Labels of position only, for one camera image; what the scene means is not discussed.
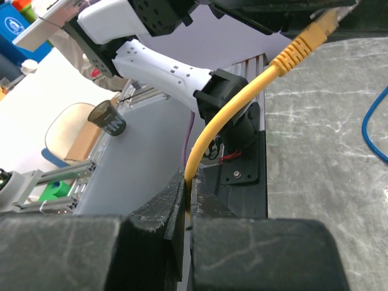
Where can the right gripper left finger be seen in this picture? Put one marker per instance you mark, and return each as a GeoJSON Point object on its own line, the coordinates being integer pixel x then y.
{"type": "Point", "coordinates": [140, 251]}

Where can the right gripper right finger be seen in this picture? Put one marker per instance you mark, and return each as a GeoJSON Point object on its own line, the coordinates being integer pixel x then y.
{"type": "Point", "coordinates": [232, 253]}

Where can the black network switch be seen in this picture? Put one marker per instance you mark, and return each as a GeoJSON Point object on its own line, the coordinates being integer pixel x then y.
{"type": "Point", "coordinates": [271, 17]}

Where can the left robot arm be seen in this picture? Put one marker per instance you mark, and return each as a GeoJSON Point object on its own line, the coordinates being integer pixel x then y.
{"type": "Point", "coordinates": [108, 33]}

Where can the green plastic block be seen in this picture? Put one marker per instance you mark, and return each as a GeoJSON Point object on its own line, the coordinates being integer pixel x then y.
{"type": "Point", "coordinates": [54, 191]}

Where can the dark cup with lettering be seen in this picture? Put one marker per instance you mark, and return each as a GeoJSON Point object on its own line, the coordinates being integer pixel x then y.
{"type": "Point", "coordinates": [106, 117]}

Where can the blue bin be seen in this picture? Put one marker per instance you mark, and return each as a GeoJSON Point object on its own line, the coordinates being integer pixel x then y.
{"type": "Point", "coordinates": [12, 25]}

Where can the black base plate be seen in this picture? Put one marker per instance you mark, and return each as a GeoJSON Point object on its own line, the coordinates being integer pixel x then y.
{"type": "Point", "coordinates": [234, 183]}

